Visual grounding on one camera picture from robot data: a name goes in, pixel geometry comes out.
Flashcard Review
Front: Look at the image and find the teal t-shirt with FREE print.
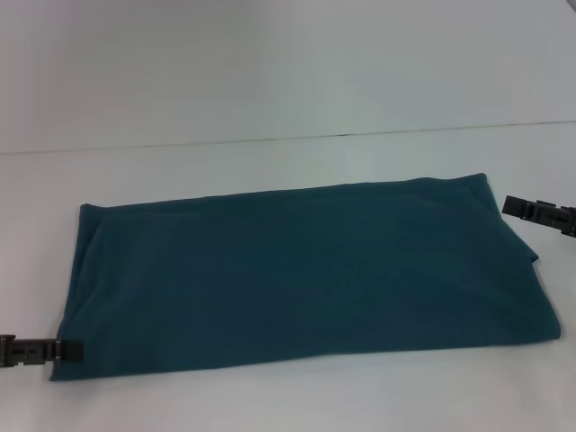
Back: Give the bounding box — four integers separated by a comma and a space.
48, 172, 563, 383

